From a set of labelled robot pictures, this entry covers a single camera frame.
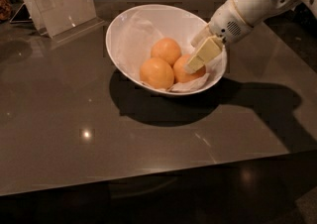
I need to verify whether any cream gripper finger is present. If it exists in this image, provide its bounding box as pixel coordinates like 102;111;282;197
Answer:
190;25;212;48
184;36;223;74

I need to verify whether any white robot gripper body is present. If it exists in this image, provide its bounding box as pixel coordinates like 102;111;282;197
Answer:
208;0;253;43

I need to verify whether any orange fruit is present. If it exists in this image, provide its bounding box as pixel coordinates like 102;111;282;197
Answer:
173;55;206;83
140;57;174;89
151;38;181;65

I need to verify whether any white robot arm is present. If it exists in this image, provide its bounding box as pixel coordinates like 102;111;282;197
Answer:
184;0;317;73

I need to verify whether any white slanted bowl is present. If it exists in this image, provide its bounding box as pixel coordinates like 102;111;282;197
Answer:
105;4;229;97

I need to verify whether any orange fruit back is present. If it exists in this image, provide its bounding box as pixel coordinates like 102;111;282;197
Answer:
151;38;181;65

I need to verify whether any white paper napkin liner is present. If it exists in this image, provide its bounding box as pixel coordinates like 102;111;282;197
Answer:
117;10;227;93

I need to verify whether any clear acrylic sign holder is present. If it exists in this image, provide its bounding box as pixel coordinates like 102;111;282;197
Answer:
23;0;104;43

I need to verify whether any brown patterned object far left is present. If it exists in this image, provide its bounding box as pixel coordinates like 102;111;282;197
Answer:
0;0;12;21

